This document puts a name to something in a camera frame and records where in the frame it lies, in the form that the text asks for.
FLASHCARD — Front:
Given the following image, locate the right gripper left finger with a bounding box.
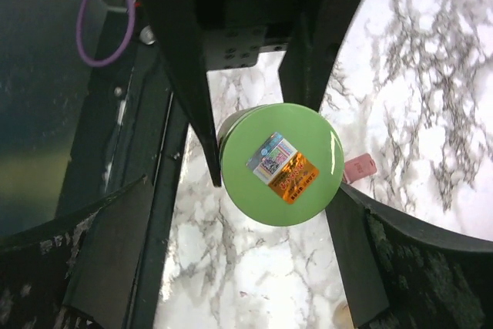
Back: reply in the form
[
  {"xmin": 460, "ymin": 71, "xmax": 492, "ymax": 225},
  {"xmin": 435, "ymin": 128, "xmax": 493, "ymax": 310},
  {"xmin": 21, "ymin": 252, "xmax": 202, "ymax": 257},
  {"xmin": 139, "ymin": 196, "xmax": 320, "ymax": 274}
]
[{"xmin": 1, "ymin": 176, "xmax": 153, "ymax": 328}]

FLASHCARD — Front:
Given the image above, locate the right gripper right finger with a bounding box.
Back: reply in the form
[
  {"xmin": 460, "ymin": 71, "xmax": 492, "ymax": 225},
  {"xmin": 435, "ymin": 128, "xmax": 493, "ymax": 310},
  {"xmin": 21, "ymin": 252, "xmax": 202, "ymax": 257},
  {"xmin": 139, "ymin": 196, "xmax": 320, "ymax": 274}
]
[{"xmin": 325, "ymin": 184, "xmax": 492, "ymax": 328}]

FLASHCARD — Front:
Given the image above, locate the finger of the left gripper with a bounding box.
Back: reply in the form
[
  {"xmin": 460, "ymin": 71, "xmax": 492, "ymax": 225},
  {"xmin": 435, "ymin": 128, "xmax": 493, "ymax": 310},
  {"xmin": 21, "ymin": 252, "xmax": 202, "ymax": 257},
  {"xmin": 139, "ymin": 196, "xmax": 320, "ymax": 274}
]
[
  {"xmin": 140, "ymin": 0, "xmax": 221, "ymax": 187},
  {"xmin": 278, "ymin": 0, "xmax": 362, "ymax": 111}
]

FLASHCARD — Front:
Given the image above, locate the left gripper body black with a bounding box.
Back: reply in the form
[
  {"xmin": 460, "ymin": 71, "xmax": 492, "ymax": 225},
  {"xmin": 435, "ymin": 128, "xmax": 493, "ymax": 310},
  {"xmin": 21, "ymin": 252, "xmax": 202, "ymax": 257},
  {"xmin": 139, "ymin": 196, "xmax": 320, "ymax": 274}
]
[{"xmin": 188, "ymin": 0, "xmax": 320, "ymax": 72}]

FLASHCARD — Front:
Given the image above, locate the green pill bottle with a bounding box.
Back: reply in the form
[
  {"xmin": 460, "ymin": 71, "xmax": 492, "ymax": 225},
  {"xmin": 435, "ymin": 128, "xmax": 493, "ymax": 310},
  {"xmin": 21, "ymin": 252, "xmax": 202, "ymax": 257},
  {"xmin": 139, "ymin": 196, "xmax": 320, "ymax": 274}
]
[{"xmin": 218, "ymin": 103, "xmax": 345, "ymax": 227}]

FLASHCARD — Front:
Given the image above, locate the clear pill bottle orange label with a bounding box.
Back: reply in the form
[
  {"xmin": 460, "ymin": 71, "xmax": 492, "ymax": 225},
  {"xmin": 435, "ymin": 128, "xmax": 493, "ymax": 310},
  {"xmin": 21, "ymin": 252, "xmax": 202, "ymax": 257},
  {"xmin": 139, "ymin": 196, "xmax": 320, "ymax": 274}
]
[{"xmin": 332, "ymin": 301, "xmax": 354, "ymax": 329}]

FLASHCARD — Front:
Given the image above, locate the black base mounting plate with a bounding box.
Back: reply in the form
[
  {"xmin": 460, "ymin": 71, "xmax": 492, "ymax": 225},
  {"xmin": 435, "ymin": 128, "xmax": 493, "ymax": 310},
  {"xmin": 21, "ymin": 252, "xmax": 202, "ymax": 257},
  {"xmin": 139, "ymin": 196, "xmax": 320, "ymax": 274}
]
[{"xmin": 56, "ymin": 39, "xmax": 188, "ymax": 328}]

